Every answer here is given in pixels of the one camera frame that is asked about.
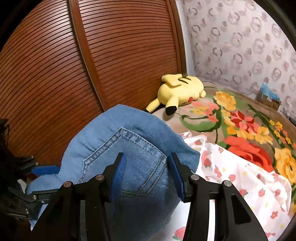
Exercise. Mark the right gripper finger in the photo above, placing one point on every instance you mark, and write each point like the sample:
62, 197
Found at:
77, 211
234, 220

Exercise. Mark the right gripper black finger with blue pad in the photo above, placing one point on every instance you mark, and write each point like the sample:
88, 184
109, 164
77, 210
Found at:
45, 170
44, 196

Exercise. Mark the blue denim jeans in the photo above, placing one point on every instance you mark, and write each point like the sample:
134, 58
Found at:
147, 197

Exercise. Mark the white floral bed sheet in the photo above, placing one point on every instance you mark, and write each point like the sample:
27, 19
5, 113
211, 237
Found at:
267, 193

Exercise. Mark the brown floral blanket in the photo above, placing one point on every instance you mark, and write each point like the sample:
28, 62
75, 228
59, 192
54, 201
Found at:
241, 125

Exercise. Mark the cardboard box with blue bag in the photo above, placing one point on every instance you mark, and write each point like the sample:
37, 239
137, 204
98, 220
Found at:
268, 98

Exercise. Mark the yellow Pikachu plush toy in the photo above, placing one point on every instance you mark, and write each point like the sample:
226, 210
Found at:
177, 90

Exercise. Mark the patterned lace curtain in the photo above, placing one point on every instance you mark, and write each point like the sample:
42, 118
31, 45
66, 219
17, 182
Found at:
239, 45

